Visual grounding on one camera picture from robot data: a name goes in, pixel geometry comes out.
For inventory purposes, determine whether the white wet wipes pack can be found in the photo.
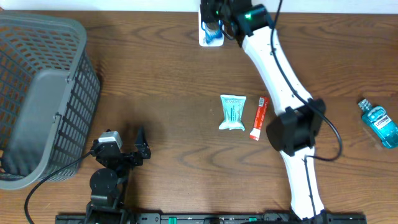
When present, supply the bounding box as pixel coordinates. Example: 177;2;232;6
219;95;246;131

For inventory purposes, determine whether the white barcode scanner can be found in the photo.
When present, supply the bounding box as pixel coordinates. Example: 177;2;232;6
198;9;225;48

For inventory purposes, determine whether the teal mouthwash bottle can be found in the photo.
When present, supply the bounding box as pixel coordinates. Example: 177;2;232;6
358;99;397;149

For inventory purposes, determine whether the blue Oreo cookie pack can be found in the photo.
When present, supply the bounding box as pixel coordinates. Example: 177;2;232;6
200;21;223;45

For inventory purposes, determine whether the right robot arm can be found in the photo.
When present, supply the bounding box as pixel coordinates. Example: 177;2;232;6
199;0;325;220

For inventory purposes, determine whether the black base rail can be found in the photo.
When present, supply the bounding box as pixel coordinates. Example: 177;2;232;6
55;212;368;224

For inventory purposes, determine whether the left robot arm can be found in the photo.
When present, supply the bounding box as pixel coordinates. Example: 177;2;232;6
83;126;151;224

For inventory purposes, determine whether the grey plastic basket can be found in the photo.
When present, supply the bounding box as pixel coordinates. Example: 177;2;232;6
1;11;100;190

